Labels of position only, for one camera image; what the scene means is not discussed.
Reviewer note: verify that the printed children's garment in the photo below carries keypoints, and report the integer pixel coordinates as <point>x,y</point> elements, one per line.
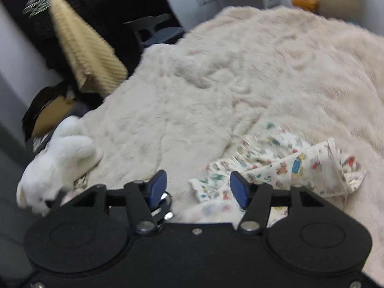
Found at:
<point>285,162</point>

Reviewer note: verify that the black chair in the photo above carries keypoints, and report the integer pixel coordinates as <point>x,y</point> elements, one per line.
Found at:
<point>162,33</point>

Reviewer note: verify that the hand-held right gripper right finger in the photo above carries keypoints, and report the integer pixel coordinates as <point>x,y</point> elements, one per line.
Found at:
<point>240,192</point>

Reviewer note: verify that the brown cardboard piece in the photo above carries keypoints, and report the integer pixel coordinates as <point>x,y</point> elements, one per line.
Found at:
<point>48,117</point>

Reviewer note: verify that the cream fluffy blanket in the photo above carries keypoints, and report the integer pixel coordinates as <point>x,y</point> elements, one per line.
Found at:
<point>210,96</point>

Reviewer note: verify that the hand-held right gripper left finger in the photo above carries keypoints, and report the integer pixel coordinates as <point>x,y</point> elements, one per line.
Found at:
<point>157,186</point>

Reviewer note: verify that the white plush toy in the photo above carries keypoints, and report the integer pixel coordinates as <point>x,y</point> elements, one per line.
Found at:
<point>60,156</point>

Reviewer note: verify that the orange box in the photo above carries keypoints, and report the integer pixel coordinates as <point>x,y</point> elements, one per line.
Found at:
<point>306,3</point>

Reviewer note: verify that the beige knitted cloth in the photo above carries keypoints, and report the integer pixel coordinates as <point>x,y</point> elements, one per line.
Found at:
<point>84,54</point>

